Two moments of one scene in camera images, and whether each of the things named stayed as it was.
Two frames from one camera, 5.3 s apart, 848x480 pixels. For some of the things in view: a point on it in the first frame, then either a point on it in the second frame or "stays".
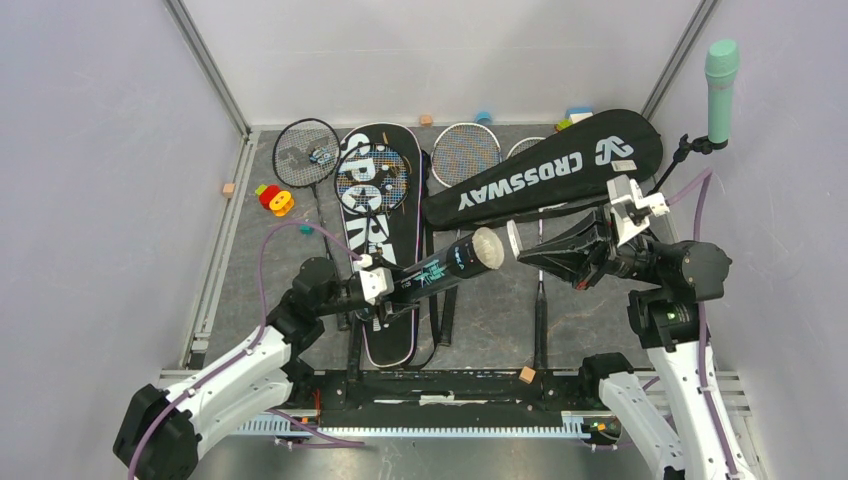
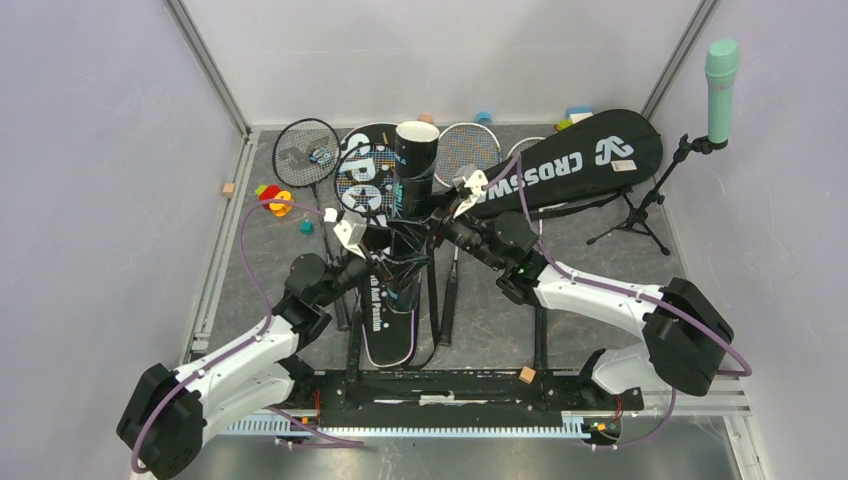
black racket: x=307 y=152 stays
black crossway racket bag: x=568 y=168 stays
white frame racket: x=461 y=151 stays
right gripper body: x=634 y=257 to x=464 y=232
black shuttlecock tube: x=483 y=251 to x=415 y=171
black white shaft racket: x=541 y=303 stays
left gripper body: x=383 y=312 to x=370 y=247
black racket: x=371 y=178 stays
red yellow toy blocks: x=273 y=198 stays
